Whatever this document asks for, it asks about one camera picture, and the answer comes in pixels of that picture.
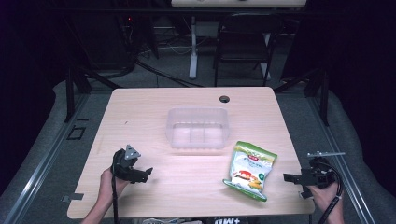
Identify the person's left hand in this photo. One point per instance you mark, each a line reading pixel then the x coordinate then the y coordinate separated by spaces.
pixel 107 185

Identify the person's right hand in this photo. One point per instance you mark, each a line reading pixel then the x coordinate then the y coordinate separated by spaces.
pixel 327 196

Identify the white desk leg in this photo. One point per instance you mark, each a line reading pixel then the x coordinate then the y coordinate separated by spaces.
pixel 193 56

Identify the aluminium floor rail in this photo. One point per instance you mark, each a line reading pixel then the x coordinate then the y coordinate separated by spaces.
pixel 342 174
pixel 37 168

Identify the clear plastic container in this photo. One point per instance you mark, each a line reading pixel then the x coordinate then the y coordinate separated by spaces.
pixel 197 128

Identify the black metal stand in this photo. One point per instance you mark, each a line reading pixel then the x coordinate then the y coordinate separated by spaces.
pixel 323 93
pixel 71 93

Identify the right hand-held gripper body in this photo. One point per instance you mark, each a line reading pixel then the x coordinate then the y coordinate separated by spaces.
pixel 319 175

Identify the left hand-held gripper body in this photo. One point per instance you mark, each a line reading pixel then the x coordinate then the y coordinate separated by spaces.
pixel 124 168

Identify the green and white snack bag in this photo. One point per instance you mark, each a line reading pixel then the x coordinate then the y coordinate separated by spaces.
pixel 250 169

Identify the black item with white print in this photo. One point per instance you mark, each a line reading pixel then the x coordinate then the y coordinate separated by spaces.
pixel 227 221

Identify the black chair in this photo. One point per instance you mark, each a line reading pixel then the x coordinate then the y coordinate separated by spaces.
pixel 246 40

